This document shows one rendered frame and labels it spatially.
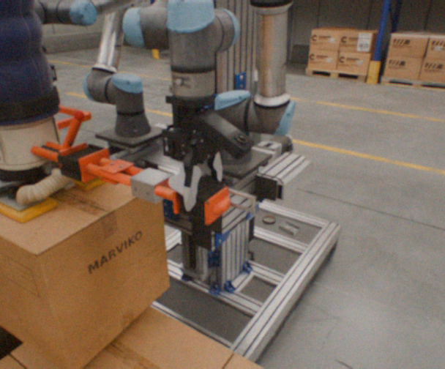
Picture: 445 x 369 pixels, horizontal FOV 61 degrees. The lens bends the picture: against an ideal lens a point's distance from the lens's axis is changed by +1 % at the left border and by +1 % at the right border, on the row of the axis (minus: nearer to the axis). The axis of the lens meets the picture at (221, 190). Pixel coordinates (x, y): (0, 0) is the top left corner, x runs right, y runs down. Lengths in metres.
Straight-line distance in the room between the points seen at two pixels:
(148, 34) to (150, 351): 0.96
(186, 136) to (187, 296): 1.39
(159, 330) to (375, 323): 1.28
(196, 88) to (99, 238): 0.50
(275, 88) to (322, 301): 1.45
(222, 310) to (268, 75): 1.17
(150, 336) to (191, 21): 1.03
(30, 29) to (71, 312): 0.67
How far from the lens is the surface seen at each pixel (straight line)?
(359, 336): 2.20
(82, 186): 1.12
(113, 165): 0.90
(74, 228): 0.96
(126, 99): 1.57
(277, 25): 1.12
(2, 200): 1.11
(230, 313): 1.89
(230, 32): 0.75
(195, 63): 0.65
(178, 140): 0.70
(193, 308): 1.92
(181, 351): 1.33
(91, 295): 1.07
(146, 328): 1.41
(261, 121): 1.23
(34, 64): 1.06
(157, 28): 0.78
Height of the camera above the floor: 1.57
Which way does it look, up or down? 28 degrees down
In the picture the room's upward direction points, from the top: straight up
